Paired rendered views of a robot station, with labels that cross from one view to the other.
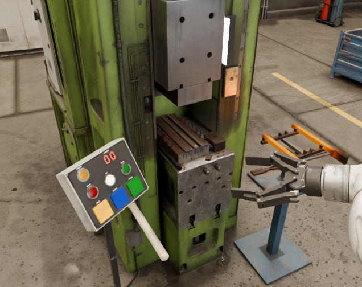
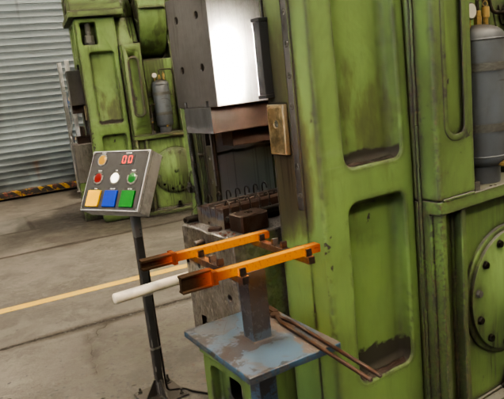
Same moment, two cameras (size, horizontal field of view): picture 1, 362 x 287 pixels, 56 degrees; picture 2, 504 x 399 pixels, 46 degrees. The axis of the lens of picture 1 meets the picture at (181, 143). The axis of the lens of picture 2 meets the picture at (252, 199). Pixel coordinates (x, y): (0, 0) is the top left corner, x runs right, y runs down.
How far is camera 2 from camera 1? 2.83 m
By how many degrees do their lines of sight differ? 80
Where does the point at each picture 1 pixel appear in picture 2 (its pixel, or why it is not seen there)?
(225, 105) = (282, 171)
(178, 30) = (175, 33)
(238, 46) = (283, 70)
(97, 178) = (108, 169)
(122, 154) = (139, 163)
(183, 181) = (187, 244)
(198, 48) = (192, 56)
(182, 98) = (189, 123)
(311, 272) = not seen: outside the picture
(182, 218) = (196, 309)
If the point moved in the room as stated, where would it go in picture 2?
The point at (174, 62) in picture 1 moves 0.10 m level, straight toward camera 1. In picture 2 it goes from (177, 72) to (150, 74)
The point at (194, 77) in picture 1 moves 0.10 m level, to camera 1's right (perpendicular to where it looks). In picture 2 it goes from (194, 96) to (194, 96)
